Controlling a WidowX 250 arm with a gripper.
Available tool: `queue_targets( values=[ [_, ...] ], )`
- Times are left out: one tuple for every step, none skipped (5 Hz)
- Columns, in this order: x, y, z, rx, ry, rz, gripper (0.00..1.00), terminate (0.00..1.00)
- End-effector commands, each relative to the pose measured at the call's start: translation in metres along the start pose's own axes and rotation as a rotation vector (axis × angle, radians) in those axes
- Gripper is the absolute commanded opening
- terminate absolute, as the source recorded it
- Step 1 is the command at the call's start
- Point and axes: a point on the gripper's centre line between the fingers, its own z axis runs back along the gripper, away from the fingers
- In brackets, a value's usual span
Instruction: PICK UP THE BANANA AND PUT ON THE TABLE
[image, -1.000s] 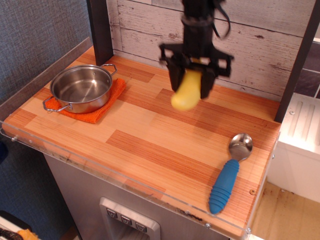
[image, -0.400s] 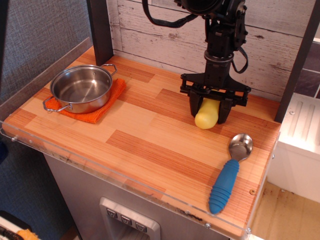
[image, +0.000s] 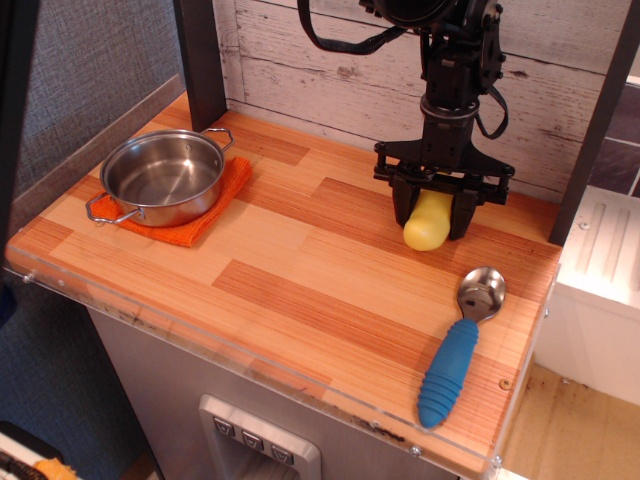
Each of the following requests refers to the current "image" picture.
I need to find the clear acrylic table guard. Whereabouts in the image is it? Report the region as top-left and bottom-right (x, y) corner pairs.
(7, 235), (544, 479)

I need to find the orange cloth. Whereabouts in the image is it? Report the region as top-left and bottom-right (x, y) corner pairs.
(118, 156), (253, 248)

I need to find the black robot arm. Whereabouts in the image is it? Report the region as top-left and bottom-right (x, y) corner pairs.
(362, 1), (515, 240)

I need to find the yellow toy banana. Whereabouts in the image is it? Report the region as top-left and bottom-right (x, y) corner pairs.
(403, 189), (453, 251)

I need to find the dark grey post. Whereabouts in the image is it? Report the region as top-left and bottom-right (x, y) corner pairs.
(549, 0), (639, 246)
(173, 0), (227, 131)

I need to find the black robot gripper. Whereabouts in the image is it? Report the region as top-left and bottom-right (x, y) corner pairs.
(374, 102), (515, 241)

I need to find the grey toy fridge cabinet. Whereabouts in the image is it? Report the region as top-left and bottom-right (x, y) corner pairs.
(89, 309), (455, 479)

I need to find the white toy sink unit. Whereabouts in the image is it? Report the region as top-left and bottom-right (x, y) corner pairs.
(529, 74), (640, 404)

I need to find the dark grey left post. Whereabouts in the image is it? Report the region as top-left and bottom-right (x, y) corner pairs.
(173, 0), (227, 131)

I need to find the blue handled metal spoon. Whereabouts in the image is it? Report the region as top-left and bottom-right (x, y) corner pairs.
(417, 266), (506, 429)

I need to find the stainless steel pot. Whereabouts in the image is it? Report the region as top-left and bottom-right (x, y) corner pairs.
(86, 128), (235, 227)

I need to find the dark grey right post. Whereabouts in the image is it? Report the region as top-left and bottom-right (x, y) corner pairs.
(549, 0), (639, 246)

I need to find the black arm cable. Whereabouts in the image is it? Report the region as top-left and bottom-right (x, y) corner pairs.
(297, 0), (407, 54)

